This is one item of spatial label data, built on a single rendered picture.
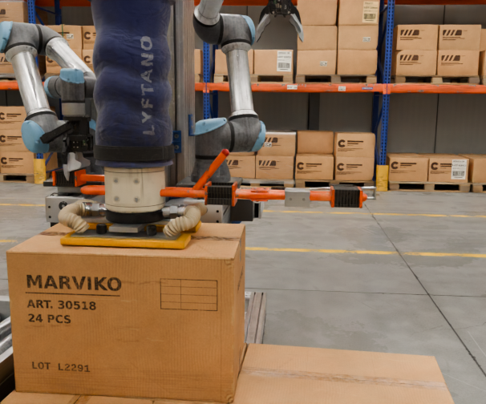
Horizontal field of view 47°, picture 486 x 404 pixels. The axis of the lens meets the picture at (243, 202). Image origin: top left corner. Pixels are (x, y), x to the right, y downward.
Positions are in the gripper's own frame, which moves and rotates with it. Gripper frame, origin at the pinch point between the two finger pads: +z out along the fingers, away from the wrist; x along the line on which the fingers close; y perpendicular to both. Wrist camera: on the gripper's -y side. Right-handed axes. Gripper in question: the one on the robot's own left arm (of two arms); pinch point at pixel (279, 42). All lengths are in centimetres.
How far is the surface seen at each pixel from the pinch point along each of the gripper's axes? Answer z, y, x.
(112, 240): 55, 46, -42
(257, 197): 45, 35, -5
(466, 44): -65, -679, 257
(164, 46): 4.3, 34.1, -30.1
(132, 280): 64, 52, -36
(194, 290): 67, 52, -19
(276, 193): 44, 35, 1
